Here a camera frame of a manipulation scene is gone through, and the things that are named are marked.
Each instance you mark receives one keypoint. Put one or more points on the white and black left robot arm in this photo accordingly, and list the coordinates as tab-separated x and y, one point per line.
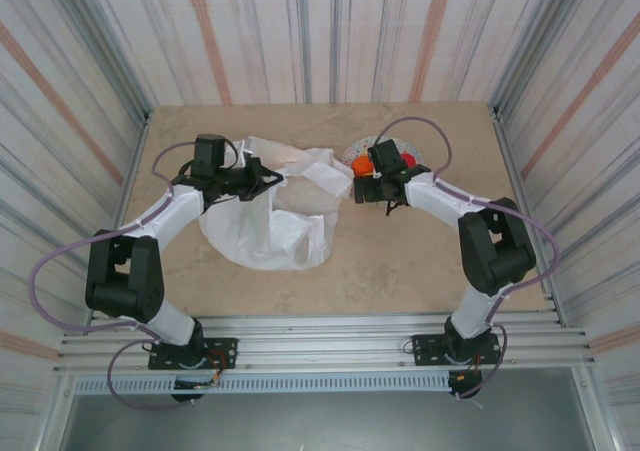
125	281

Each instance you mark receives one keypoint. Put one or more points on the red apple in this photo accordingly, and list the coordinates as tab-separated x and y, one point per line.
409	161

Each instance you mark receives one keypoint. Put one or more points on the small orange tangerine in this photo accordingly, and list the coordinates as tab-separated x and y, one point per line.
361	166

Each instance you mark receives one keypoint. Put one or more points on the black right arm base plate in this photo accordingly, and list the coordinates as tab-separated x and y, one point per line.
425	348

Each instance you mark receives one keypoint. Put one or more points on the black connector block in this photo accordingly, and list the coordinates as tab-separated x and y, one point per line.
467	383
187	396

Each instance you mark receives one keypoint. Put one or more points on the aluminium rail frame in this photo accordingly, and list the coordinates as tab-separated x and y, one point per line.
325	336

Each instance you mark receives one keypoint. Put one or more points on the white plastic bag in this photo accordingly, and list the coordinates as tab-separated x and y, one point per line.
280	241

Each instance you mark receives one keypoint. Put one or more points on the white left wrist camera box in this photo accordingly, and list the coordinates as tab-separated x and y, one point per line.
242	151

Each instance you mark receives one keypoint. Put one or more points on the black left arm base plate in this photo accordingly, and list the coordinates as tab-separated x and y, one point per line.
225	351

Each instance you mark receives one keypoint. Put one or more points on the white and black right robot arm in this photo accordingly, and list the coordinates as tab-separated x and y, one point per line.
495	256

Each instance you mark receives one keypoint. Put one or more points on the colourful patterned plate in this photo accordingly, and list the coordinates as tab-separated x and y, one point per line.
357	147

